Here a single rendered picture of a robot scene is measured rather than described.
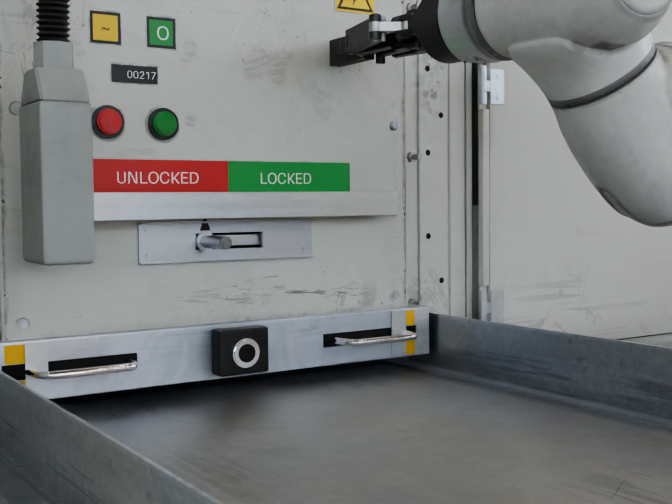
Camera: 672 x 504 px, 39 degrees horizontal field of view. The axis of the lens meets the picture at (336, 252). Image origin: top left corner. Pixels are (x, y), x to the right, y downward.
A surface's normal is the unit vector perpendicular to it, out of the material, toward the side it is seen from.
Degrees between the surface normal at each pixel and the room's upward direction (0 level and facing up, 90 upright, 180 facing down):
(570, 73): 137
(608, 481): 0
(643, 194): 132
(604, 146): 124
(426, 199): 90
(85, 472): 90
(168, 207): 90
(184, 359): 90
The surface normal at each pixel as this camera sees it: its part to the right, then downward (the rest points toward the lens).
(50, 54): 0.18, 0.05
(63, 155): 0.54, 0.04
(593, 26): -0.36, 0.76
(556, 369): -0.84, 0.04
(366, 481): -0.01, -1.00
